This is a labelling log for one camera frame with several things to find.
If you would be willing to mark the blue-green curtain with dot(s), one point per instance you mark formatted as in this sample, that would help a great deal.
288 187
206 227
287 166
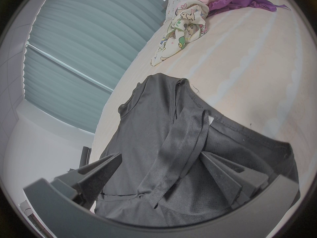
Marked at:
99 33
62 88

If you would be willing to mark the white printed garment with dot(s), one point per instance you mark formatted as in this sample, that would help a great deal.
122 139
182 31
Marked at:
183 26

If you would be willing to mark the black chest of drawers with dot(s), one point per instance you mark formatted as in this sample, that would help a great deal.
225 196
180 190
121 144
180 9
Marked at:
85 157

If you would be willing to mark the black T-shirt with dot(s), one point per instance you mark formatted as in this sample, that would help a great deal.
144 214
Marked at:
148 132

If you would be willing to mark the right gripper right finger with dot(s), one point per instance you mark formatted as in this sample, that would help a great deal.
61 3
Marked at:
230 182

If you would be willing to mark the bed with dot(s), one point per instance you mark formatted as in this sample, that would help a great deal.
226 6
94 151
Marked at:
247 58

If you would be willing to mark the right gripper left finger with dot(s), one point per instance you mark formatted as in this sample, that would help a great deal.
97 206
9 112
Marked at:
99 177

